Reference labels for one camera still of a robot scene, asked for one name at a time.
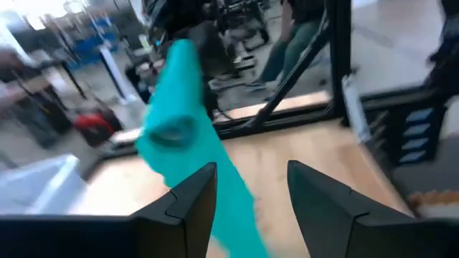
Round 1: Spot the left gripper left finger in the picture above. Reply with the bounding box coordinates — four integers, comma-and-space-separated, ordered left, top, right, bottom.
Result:
0, 161, 219, 258

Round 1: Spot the silver metal bracket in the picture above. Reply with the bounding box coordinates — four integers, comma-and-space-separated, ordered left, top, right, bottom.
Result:
340, 74, 372, 144

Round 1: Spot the white floor post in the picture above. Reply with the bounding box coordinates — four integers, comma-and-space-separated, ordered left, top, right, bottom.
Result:
98, 44, 139, 105

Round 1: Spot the black box with blue labels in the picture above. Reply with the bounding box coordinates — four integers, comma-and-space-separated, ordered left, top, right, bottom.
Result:
372, 103, 449, 168

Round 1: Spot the person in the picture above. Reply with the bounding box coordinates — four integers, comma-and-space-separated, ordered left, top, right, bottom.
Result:
247, 0, 329, 90

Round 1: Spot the black metal table frame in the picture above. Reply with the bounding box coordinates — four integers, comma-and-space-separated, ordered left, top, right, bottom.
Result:
82, 0, 449, 180

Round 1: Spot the clear plastic container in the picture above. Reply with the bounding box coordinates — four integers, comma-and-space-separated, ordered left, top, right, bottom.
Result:
0, 153, 87, 216

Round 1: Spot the teal green bandage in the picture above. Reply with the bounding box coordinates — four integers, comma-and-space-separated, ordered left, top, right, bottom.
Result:
135, 38, 272, 258

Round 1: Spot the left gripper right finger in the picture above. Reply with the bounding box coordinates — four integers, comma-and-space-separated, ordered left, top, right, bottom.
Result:
286, 159, 459, 258

